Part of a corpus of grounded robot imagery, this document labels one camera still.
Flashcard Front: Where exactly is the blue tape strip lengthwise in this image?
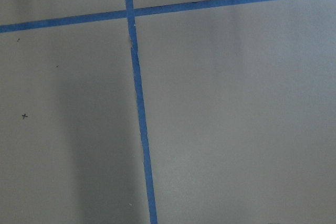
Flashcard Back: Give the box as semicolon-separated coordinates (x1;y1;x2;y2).
125;0;158;223

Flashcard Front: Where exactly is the blue tape strip crosswise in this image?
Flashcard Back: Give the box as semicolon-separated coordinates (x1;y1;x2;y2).
1;0;277;33

